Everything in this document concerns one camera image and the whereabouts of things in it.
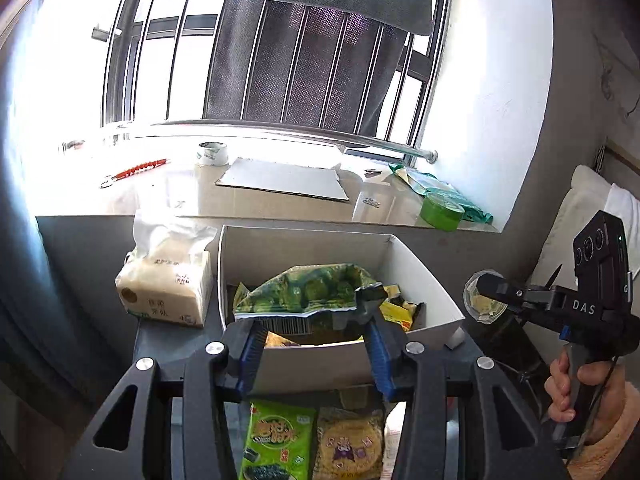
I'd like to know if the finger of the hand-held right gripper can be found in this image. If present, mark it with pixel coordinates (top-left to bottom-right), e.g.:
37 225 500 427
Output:
475 272 556 317

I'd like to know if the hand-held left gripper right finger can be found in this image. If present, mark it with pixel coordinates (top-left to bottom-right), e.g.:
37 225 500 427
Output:
352 285 571 480

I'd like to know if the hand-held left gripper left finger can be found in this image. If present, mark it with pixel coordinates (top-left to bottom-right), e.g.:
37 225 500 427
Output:
62 317 266 480

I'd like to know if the clear pudding cup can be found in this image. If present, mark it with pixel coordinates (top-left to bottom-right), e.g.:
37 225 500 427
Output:
464 270 511 326

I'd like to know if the white cardboard box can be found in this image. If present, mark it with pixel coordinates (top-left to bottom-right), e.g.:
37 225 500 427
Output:
216 224 468 396

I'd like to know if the green snack packet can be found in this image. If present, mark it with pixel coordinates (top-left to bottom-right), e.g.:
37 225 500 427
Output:
232 262 388 346

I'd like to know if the person's right forearm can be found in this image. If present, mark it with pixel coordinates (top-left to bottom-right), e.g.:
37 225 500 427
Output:
570 370 640 480

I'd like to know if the person's right hand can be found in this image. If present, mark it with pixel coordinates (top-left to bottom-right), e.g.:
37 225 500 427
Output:
544 347 626 423

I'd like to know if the yellow black snack packet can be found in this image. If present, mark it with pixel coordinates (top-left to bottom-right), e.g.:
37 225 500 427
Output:
377 284 426 332

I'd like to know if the green seaweed packet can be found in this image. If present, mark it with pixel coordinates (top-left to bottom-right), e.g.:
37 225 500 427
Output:
239 399 318 480

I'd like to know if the yellow cartoon cake packet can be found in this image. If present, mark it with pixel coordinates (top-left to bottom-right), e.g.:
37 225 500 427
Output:
312 406 386 480

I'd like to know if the white cushioned chair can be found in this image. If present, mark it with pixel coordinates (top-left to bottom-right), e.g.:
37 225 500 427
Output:
530 164 640 291

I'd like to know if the green tape roll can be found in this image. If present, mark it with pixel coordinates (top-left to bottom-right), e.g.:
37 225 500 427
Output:
419 192 466 232

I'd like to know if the blue grey table cloth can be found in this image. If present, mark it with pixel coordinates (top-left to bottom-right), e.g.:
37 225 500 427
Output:
134 319 481 431

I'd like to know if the white towel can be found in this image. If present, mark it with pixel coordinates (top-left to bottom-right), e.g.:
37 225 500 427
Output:
602 182 640 278

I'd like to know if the tissue pack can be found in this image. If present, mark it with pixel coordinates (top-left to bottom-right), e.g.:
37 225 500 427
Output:
115 210 221 328

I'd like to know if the green plastic bag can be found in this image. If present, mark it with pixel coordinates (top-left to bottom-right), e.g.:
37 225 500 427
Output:
389 162 495 225

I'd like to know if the cardboard sheet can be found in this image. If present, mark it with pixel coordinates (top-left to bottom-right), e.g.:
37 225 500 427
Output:
215 157 351 202

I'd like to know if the white tape roll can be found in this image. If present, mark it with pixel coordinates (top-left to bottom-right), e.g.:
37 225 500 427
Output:
196 141 229 167

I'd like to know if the red beaded tool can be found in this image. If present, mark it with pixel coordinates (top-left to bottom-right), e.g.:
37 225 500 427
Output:
100 158 171 189

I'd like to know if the blue grey curtain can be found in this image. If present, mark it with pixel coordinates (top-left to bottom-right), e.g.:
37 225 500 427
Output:
0 60 141 411

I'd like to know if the dark mesh cloth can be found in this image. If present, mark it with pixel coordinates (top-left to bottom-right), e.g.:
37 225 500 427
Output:
202 0 406 136

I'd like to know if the window grille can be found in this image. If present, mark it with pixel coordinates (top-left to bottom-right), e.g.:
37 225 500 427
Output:
92 0 456 166

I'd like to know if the steel rail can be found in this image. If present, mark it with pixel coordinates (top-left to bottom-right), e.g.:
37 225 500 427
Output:
57 119 438 163

